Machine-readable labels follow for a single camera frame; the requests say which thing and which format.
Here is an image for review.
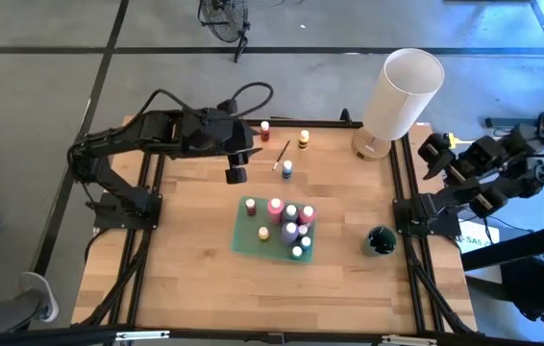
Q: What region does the large red paint bottle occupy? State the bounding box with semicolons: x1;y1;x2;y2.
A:
299;205;317;226

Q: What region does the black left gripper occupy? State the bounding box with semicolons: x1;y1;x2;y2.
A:
183;99;263;185

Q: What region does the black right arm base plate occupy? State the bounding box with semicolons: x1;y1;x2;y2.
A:
394;199;463;237

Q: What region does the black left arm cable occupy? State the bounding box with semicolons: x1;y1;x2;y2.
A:
144;81;275;119

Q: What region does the person's shoe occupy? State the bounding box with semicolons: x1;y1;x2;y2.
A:
17;271;61;323

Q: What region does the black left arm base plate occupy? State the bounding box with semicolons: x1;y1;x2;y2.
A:
91;191;162;230

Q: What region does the teal plastic tray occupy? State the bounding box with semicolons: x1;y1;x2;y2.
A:
231;194;319;264

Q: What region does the white shade table lamp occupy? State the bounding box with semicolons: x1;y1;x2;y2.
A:
351;47;446;162

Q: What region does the black floor fan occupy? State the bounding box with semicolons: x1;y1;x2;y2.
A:
197;0;252;64

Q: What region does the dark green cup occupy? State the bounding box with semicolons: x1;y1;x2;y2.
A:
361;225;398;258

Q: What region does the thin black paint brush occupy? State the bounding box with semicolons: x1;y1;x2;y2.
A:
271;139;291;172

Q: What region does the large purple paint bottle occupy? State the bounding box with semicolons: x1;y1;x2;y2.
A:
281;220;301;247

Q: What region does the silver rail bracket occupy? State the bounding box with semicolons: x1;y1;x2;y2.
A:
115;330;171;342
381;334;439;346

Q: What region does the white printed sign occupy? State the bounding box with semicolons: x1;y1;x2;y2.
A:
457;219;502;255

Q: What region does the black camera rail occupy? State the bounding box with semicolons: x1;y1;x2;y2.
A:
0;324;544;346

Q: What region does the yellow extension cord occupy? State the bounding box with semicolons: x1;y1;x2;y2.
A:
447;133;478;148

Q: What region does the large pink paint bottle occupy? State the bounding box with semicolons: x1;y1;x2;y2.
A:
266;197;285;226

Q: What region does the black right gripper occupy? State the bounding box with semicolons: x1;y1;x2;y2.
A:
418;134;508;218

